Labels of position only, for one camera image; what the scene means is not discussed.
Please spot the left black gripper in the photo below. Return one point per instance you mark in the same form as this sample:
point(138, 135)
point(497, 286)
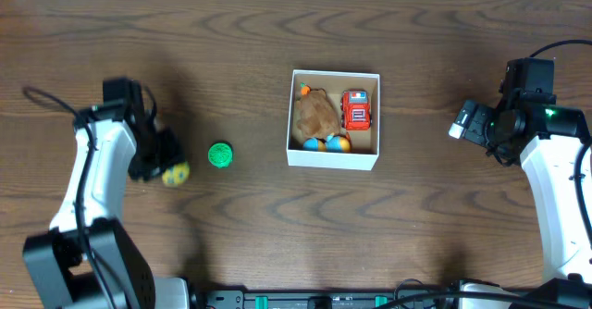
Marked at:
point(157, 156)

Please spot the yellow ball with blue marks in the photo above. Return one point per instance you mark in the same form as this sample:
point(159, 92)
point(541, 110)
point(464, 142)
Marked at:
point(176, 175)

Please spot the green round toy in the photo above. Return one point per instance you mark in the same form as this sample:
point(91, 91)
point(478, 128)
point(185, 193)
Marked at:
point(220, 154)

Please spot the brown plush toy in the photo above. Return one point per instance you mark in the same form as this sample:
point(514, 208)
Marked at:
point(318, 118)

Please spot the red toy truck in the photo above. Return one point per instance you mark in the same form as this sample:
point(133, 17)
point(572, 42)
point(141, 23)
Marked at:
point(355, 109)

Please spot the white cardboard box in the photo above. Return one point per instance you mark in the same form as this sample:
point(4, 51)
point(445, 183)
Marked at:
point(365, 144)

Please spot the duck toy with blue hat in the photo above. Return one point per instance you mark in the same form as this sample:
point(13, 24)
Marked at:
point(332, 144)

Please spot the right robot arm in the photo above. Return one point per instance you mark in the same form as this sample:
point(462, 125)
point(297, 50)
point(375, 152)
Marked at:
point(551, 145)

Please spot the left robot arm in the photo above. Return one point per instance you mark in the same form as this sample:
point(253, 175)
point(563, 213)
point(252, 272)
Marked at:
point(87, 259)

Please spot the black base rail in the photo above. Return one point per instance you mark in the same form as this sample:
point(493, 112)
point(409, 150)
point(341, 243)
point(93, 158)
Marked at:
point(239, 299)

